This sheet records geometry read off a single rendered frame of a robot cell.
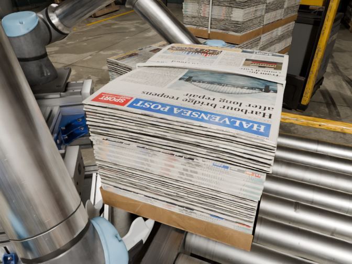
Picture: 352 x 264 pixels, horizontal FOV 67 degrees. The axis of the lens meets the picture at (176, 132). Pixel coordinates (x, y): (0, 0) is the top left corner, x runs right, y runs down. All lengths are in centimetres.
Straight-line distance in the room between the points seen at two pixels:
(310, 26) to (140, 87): 233
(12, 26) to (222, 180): 89
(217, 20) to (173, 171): 121
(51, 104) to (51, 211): 89
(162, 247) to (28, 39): 85
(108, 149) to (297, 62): 245
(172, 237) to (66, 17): 89
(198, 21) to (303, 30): 131
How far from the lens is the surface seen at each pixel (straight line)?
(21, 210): 29
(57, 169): 29
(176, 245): 49
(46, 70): 113
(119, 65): 123
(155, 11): 85
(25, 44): 110
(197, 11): 161
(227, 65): 56
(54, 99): 114
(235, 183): 40
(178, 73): 52
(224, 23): 152
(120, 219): 158
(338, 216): 61
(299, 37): 272
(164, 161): 41
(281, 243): 55
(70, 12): 112
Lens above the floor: 121
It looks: 33 degrees down
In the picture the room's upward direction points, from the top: straight up
